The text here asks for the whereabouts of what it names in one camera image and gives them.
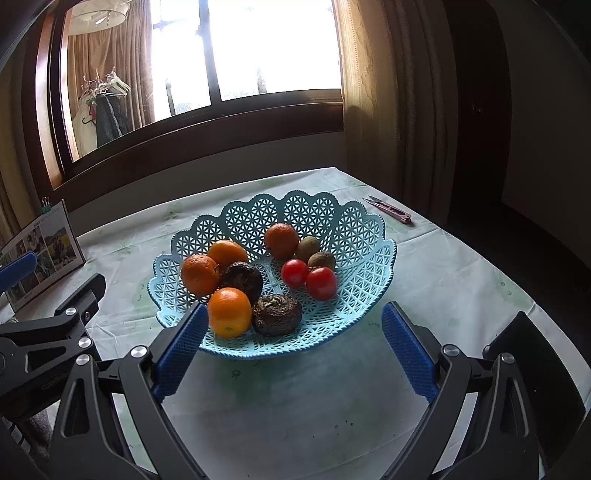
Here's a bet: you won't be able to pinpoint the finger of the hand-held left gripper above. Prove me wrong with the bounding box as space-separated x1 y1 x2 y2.
0 253 38 292
0 273 108 376

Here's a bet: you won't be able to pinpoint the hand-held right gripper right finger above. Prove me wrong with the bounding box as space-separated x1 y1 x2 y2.
381 301 540 480

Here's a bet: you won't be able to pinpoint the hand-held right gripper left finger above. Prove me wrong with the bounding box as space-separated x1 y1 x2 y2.
48 304 209 480

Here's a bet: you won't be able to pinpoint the orange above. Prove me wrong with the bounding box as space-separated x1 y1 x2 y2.
180 254 221 297
207 239 250 271
207 287 253 339
264 223 300 260

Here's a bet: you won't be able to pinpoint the dark wrinkled passion fruit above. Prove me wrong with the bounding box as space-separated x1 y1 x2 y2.
218 261 264 304
252 294 304 336

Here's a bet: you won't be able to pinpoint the light blue plastic lattice basket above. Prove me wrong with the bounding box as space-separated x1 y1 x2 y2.
147 190 398 360

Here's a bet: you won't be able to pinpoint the red tomato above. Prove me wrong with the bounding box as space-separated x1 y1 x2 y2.
305 266 338 301
281 259 310 290

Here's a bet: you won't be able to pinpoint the brown kiwi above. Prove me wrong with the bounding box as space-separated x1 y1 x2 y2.
307 251 336 271
295 236 321 263

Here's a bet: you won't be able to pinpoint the grey cloth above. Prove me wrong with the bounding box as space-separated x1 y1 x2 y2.
17 406 52 459

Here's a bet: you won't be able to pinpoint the beige curtain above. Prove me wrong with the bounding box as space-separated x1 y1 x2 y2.
332 0 452 228
0 46 56 250

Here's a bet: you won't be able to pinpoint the pink thread snips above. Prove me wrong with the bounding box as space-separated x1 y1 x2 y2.
362 196 413 226

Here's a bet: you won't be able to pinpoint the hanging dark clothes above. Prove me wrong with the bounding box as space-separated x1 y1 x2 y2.
95 95 132 148

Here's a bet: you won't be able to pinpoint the white clothes hangers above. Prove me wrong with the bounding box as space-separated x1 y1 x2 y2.
76 67 131 100

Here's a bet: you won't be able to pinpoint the dark wooden door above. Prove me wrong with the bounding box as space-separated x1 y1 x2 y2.
441 0 591 232

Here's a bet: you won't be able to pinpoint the round ceiling lamp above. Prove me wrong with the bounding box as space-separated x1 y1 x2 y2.
71 0 133 29

